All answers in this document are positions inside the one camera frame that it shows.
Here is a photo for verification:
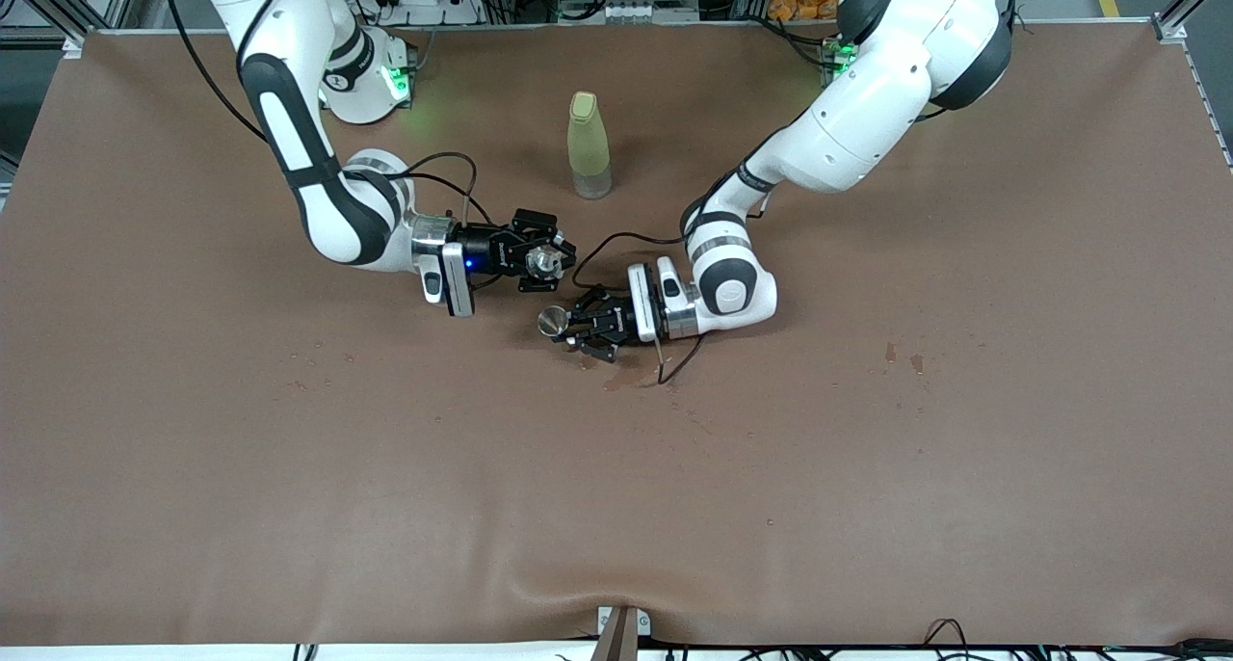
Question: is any steel double jigger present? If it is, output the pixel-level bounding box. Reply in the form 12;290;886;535
537;305;581;352

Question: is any white terminal block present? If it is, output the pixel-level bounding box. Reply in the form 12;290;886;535
595;1;701;24

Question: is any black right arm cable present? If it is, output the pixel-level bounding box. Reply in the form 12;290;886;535
159;0;483;228

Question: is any white post bracket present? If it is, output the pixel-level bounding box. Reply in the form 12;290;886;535
597;606;652;639

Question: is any white power strip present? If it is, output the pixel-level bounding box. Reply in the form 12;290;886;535
371;0;483;26

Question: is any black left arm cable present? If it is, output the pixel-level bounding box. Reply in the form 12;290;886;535
571;232;709;387

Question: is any large brown liquid puddle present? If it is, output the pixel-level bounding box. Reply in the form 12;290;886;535
603;357;666;393

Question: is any brown table mat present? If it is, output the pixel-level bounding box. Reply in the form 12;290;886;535
0;20;1233;648

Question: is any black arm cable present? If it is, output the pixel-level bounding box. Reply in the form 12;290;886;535
571;232;709;387
159;0;483;228

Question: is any green shaker bottle clear base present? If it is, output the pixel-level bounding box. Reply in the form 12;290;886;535
566;91;614;200

